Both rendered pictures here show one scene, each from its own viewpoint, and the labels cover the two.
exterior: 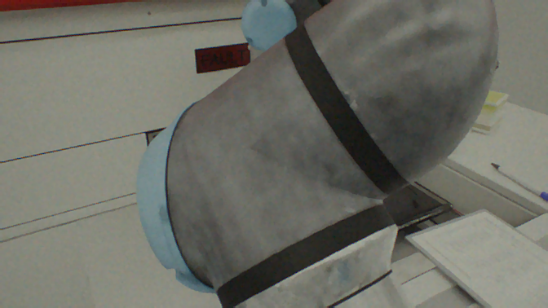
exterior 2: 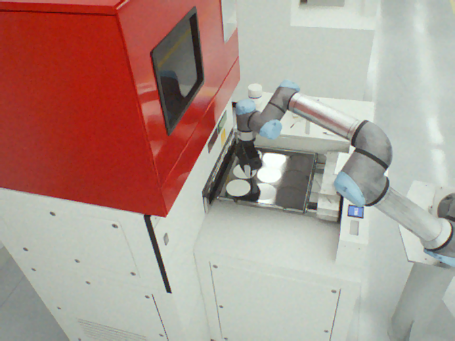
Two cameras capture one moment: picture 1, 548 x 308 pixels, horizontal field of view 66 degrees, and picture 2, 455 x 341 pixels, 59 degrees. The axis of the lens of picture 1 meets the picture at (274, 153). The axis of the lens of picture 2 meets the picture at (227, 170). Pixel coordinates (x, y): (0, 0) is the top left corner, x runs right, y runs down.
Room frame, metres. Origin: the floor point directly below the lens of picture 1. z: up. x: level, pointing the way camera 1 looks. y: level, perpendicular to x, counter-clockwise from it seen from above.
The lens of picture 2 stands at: (-0.18, 0.91, 2.07)
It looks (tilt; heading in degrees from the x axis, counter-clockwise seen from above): 41 degrees down; 319
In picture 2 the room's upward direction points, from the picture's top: 5 degrees counter-clockwise
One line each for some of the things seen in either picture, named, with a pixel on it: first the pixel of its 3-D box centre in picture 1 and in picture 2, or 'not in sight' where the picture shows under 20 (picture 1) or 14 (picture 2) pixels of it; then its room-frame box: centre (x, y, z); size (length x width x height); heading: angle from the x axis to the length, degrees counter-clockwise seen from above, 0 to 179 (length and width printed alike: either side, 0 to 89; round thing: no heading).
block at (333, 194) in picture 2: not in sight; (330, 193); (0.42, -0.14, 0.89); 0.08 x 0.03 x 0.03; 30
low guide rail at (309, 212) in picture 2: not in sight; (277, 206); (0.57, 0.01, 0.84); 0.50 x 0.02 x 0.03; 30
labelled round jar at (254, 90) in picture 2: not in sight; (254, 95); (1.04, -0.36, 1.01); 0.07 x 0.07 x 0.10
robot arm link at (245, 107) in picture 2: not in sight; (246, 115); (0.73, 0.01, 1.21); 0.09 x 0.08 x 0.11; 178
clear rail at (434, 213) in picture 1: (369, 239); (311, 180); (0.52, -0.15, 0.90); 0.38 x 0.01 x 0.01; 120
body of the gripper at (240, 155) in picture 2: not in sight; (246, 147); (0.74, 0.00, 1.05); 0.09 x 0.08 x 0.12; 161
